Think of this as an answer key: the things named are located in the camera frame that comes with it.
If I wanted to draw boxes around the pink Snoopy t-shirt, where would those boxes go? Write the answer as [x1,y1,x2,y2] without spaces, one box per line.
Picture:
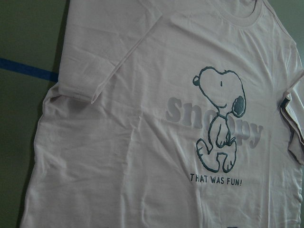
[20,0,304,228]

